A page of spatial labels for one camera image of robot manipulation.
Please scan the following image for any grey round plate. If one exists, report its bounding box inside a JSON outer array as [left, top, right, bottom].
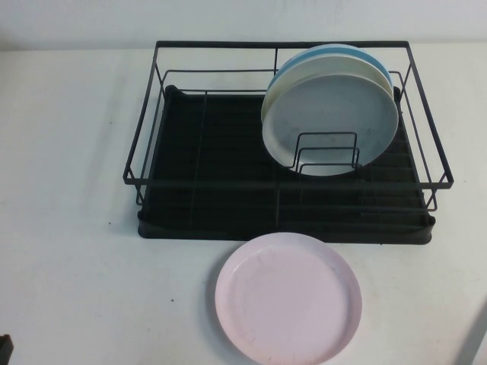
[[261, 73, 399, 178]]

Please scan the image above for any cream round plate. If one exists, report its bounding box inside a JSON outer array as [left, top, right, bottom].
[[265, 52, 395, 115]]

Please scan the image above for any pink round plate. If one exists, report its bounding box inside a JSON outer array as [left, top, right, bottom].
[[214, 232, 362, 365]]

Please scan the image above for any black wire dish rack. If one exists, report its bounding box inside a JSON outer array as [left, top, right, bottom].
[[122, 40, 454, 214]]

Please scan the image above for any black plastic drip tray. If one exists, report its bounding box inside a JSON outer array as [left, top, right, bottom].
[[136, 84, 435, 244]]

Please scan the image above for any blue round plate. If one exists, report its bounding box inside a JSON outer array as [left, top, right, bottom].
[[274, 43, 393, 90]]

